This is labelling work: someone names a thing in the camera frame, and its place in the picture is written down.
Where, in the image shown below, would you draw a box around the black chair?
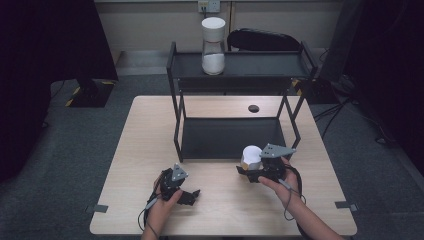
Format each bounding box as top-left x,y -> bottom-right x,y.
227,28 -> 303,53

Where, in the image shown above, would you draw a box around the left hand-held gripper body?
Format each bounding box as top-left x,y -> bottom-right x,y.
159,163 -> 189,201

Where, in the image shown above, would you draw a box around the white wall socket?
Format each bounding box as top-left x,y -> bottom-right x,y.
197,0 -> 222,14

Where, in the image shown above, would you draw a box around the black two-tier metal rack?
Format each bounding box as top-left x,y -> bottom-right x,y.
166,40 -> 318,164

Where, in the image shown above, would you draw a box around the person's left hand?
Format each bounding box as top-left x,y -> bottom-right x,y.
146,176 -> 184,221

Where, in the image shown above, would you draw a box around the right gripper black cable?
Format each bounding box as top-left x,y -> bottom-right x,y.
278,164 -> 308,223

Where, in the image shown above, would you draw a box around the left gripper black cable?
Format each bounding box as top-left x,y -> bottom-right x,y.
137,196 -> 161,239

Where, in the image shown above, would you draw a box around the grey tape strip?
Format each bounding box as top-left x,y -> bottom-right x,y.
84,204 -> 109,214
334,200 -> 359,213

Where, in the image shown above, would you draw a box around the black floor cables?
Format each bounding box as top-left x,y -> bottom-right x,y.
313,96 -> 398,148

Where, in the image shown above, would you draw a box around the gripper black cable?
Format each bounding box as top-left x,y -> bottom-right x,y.
137,196 -> 161,239
278,164 -> 308,223

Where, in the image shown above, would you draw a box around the person's right hand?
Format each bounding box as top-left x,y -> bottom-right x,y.
258,158 -> 299,209

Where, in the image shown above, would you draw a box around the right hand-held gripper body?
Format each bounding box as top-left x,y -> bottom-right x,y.
259,143 -> 297,181

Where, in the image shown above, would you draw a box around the black stand base with striped tape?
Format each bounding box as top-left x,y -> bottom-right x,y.
293,78 -> 339,105
64,78 -> 116,108

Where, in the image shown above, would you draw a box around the white-lidded jar of white powder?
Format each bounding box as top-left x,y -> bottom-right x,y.
201,16 -> 227,76

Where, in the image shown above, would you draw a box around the paper cup with white lid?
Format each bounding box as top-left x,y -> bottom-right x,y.
240,144 -> 264,172

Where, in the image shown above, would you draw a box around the dark curtain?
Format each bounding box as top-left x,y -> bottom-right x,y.
0,0 -> 119,183
346,0 -> 424,168

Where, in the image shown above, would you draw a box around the dark grey upright panel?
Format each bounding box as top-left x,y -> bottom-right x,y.
319,0 -> 364,83

